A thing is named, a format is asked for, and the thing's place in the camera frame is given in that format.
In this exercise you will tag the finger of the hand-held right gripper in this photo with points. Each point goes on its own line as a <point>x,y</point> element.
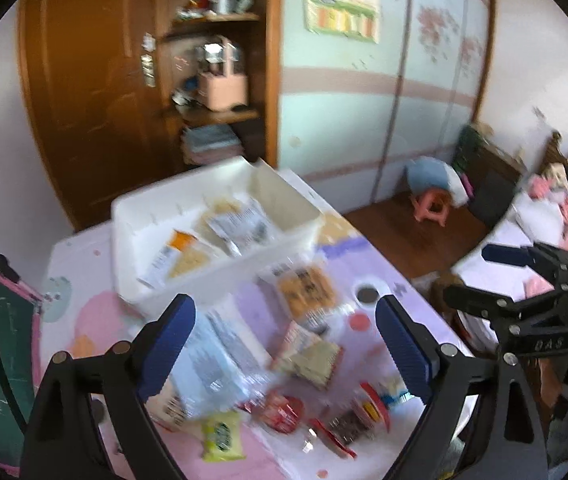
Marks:
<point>479,301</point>
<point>509,256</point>

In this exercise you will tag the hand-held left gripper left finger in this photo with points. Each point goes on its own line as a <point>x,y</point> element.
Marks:
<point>169,345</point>

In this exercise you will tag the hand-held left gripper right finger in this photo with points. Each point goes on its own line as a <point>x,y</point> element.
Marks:
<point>404,350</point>

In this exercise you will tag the clear yellow pastry packet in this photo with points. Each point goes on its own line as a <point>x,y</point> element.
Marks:
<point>304,290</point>

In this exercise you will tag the white plastic bin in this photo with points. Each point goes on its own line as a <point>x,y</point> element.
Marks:
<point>139,220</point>

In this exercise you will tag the small blue yellow packet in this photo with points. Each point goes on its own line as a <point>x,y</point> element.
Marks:
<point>395,390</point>

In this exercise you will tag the large clear silver packet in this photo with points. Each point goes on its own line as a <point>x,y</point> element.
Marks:
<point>211,355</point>

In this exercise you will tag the white packet with black print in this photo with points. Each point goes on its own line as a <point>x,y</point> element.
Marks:
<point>168,407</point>

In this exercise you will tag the dark wooden furniture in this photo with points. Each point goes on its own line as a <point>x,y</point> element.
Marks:
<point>489,180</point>

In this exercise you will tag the pastel printed tablecloth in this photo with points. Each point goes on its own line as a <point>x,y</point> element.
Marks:
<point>89,320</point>

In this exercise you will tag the orange and white snack packet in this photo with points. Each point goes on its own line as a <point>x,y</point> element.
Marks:
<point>174,256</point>

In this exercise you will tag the pink plastic stool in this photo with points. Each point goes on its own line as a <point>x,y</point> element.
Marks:
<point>431,207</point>

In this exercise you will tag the beige cracker packet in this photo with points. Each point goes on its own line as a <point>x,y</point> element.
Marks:
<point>309,356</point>

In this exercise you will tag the brown and red snack packet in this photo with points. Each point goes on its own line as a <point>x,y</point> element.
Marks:
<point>346,430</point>

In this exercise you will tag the yellow green candy packet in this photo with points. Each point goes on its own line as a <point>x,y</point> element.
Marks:
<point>221,435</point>

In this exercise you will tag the blue and white bag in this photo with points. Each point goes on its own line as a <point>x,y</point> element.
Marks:
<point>431,172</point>

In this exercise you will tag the red round snack packet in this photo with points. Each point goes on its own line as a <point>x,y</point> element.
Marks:
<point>281,411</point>

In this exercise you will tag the clear packet with black print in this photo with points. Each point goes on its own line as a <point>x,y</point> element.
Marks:
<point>241,225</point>

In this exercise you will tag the black chalkboard clip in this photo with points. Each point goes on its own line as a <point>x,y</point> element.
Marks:
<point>6,267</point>

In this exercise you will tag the stack of folded towels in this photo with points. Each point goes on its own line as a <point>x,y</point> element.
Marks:
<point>211,145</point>

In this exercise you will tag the pink storage basket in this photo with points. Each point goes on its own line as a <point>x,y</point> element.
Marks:
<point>224,87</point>

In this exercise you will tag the brown wooden door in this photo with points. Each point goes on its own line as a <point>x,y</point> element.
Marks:
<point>84,85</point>

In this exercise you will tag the wooden shelf unit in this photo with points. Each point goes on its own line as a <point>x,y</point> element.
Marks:
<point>264,60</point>

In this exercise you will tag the cluster of bottles and jars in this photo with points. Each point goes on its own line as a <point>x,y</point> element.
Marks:
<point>219,2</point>

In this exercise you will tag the wall poster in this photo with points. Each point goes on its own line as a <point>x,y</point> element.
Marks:
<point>344,5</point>

